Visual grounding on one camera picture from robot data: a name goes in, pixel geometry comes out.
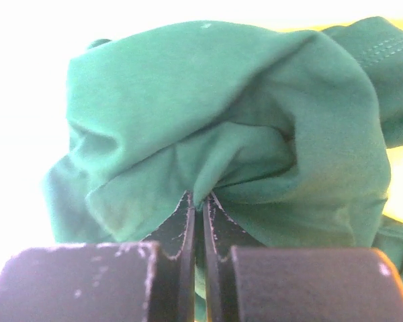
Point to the green t-shirt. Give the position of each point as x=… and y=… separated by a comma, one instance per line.
x=290, y=131

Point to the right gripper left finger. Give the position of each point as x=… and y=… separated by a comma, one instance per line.
x=149, y=280

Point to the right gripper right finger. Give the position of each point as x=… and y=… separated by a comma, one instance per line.
x=247, y=281

